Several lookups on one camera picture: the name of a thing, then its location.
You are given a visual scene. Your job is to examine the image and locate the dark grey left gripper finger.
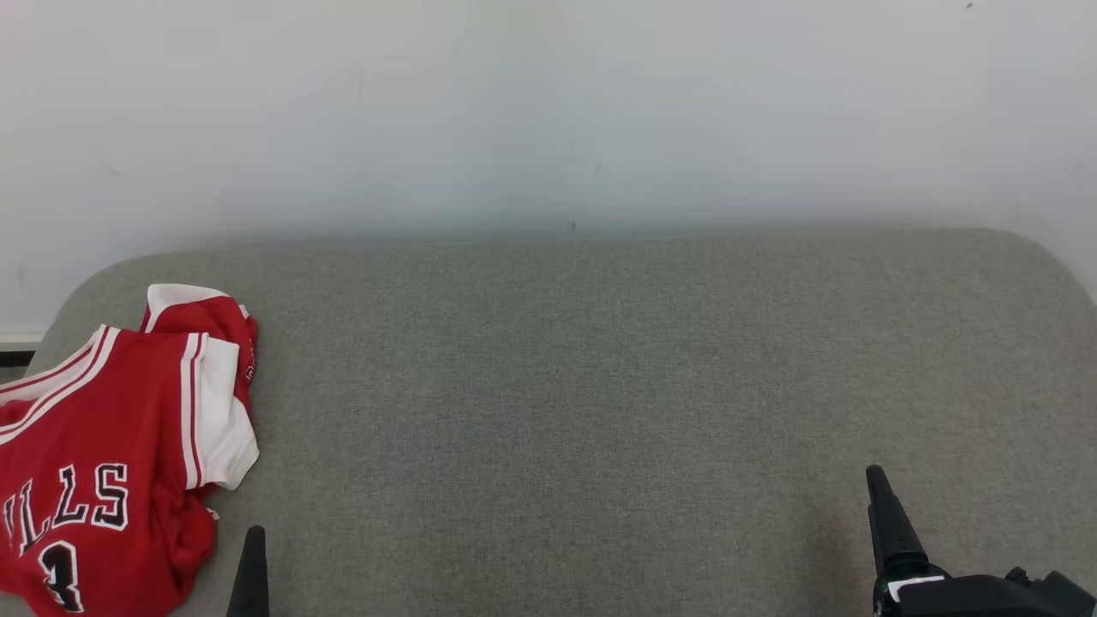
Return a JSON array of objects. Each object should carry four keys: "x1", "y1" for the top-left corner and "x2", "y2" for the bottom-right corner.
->
[{"x1": 227, "y1": 525, "x2": 271, "y2": 617}]

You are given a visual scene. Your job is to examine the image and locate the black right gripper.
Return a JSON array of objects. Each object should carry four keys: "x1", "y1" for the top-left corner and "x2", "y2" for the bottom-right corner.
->
[{"x1": 866, "y1": 465, "x2": 1052, "y2": 617}]

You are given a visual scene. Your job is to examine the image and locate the red Bulls jersey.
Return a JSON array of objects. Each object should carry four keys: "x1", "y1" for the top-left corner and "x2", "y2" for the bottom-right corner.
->
[{"x1": 0, "y1": 324, "x2": 261, "y2": 617}]

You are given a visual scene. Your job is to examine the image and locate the red shorts with white stripe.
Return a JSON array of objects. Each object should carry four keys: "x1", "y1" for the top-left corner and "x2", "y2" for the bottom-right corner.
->
[{"x1": 140, "y1": 284, "x2": 259, "y2": 408}]

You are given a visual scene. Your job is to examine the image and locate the grey fabric sofa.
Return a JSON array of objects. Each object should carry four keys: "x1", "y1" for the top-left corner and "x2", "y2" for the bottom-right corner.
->
[{"x1": 0, "y1": 227, "x2": 1097, "y2": 617}]

